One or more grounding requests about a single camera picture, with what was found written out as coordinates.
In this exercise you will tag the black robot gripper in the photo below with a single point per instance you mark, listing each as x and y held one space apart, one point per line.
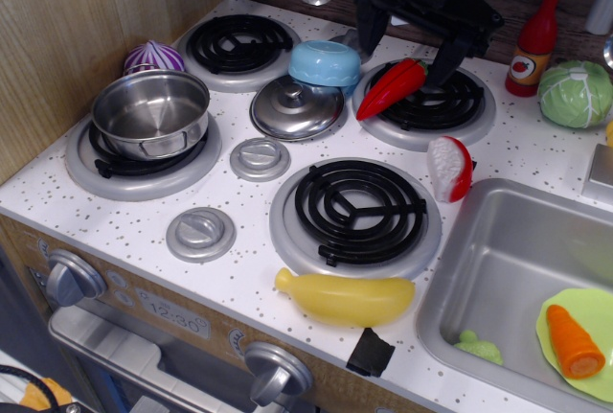
448 19

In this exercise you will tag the red toy chili pepper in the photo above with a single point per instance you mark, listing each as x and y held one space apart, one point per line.
400 81

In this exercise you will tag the small steel pan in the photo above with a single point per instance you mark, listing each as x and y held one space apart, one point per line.
152 115

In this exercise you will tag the back grey stovetop knob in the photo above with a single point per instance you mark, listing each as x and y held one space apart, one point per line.
352 41

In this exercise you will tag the grey stovetop knob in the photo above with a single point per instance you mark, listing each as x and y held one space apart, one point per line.
260 159
352 41
200 235

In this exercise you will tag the back right stove burner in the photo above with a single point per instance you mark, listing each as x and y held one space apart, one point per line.
463 108

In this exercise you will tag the light blue bowl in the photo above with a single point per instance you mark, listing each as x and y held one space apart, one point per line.
325 63

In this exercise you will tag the red ketchup bottle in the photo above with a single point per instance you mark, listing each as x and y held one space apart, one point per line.
533 51

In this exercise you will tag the red white radish slice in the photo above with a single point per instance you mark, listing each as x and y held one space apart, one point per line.
450 169

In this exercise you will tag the steel pot lid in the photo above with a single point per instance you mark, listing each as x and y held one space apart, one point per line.
292 110

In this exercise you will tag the green toy cabbage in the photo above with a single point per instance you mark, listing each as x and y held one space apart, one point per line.
575 94

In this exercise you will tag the front right stove burner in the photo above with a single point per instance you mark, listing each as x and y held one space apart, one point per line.
355 218

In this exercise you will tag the upper grey stovetop knob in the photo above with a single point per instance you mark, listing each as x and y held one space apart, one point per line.
260 159

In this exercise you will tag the silver sink basin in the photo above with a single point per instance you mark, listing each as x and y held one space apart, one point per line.
511 248

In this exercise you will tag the purple toy onion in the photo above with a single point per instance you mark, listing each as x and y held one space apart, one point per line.
152 55

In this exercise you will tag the yellow toy banana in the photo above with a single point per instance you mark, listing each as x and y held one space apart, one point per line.
347 302

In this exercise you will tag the lower grey stovetop knob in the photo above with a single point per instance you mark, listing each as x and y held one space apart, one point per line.
200 235

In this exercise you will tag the green toy vegetable piece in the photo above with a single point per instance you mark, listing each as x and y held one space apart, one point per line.
470 342

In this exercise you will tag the light green plate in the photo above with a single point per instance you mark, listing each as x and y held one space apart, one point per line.
592 308

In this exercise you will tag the front left stove burner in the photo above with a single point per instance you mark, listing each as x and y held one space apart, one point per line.
100 172

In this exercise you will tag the right silver oven dial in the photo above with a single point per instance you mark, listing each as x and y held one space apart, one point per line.
277 373

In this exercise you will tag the silver oven dial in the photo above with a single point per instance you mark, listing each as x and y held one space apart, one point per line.
72 279
277 373

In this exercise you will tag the orange toy carrot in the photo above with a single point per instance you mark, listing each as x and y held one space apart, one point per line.
577 355

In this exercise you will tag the oven clock display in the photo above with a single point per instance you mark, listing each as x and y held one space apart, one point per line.
179 317

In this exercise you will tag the left silver oven dial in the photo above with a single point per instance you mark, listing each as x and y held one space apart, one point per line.
72 279

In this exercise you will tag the silver oven door handle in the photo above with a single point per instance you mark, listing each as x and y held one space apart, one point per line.
171 373

